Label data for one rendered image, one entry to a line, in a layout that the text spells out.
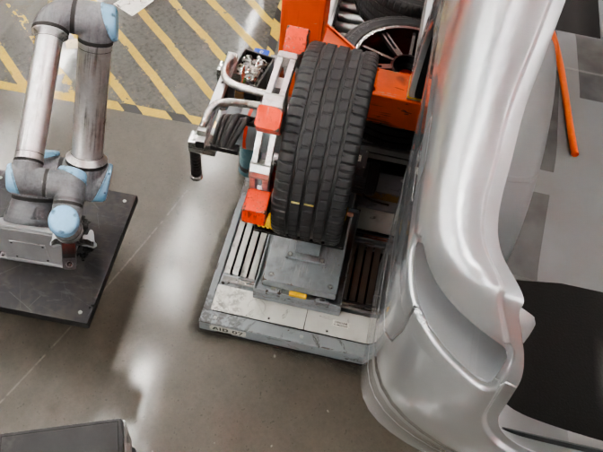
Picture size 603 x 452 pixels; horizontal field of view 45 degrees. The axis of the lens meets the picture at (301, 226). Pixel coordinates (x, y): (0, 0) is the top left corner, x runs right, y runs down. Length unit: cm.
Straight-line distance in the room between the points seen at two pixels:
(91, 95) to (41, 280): 73
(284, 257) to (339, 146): 89
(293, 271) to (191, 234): 58
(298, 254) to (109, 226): 75
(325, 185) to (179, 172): 142
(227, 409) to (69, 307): 71
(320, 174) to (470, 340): 86
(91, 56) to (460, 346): 161
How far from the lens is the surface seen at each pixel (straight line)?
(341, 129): 215
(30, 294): 285
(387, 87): 296
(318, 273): 290
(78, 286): 282
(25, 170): 236
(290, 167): 216
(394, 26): 353
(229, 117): 227
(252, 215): 225
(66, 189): 233
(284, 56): 235
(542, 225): 232
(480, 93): 151
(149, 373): 295
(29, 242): 280
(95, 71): 258
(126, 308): 309
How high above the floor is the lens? 269
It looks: 55 degrees down
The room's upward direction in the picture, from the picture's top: 8 degrees clockwise
